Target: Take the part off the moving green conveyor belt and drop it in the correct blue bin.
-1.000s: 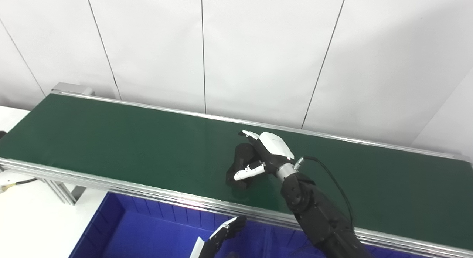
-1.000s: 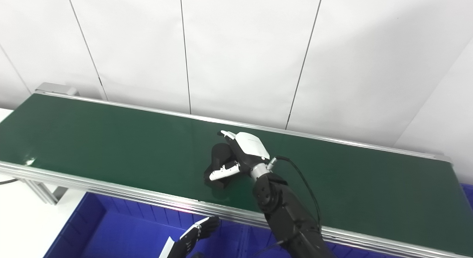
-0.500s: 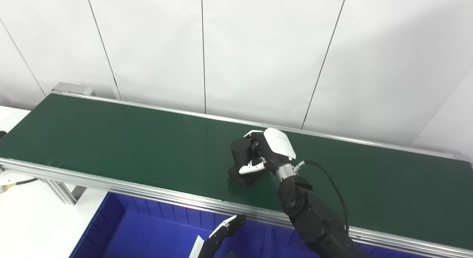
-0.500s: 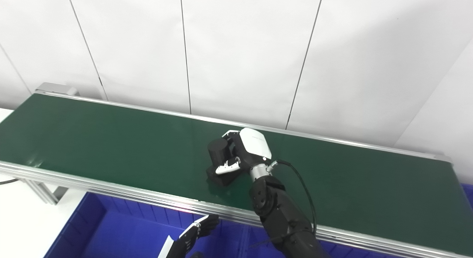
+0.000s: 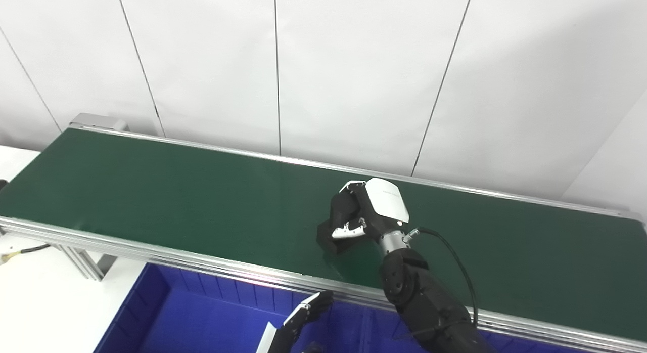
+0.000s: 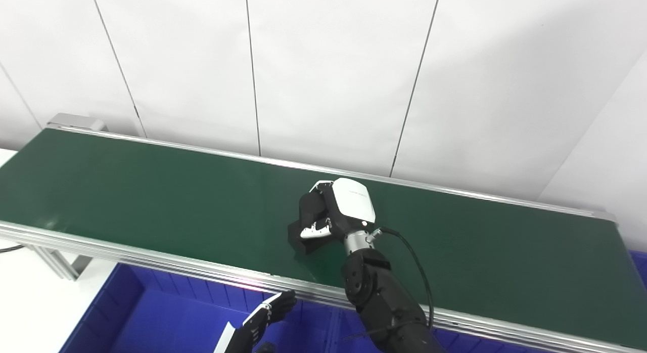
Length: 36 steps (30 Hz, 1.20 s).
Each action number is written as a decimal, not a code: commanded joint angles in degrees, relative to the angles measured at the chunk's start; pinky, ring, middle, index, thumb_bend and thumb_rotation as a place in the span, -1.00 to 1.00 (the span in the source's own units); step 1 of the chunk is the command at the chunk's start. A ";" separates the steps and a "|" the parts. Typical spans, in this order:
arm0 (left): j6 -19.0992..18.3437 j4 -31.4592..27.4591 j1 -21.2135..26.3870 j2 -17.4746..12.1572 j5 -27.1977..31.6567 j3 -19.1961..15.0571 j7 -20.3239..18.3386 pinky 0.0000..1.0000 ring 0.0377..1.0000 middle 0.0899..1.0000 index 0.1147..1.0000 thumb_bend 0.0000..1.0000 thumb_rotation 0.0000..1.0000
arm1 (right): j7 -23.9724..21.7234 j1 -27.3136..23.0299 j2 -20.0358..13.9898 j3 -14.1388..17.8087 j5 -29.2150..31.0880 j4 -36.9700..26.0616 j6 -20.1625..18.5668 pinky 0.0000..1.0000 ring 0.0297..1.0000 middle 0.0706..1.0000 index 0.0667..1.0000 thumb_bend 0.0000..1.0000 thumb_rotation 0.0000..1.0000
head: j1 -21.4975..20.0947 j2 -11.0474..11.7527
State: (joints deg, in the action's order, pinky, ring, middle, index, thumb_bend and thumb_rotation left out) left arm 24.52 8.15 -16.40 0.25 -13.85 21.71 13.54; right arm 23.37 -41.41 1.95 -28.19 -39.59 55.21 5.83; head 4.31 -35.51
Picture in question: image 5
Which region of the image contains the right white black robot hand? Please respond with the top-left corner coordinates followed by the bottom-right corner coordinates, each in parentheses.
top-left (330, 178), bottom-right (410, 241)

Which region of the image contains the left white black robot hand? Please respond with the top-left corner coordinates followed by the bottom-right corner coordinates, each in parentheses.
top-left (256, 290), bottom-right (335, 353)

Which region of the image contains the black cylinder-on-block part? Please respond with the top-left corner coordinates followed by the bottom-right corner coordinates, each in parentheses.
top-left (317, 190), bottom-right (365, 257)

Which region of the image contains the blue plastic bin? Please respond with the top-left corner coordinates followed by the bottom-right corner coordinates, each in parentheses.
top-left (354, 301), bottom-right (592, 353)
top-left (94, 263), bottom-right (367, 353)

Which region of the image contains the green conveyor belt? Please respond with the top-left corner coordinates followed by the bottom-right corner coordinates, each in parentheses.
top-left (0, 113), bottom-right (647, 353)

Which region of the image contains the aluminium conveyor leg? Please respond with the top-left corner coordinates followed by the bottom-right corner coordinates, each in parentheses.
top-left (55, 244), bottom-right (118, 282)

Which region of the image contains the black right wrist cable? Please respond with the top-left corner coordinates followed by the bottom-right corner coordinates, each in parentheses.
top-left (403, 227), bottom-right (479, 339)

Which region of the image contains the black cable with white connector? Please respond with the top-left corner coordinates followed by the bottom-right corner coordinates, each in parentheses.
top-left (0, 243), bottom-right (52, 266)

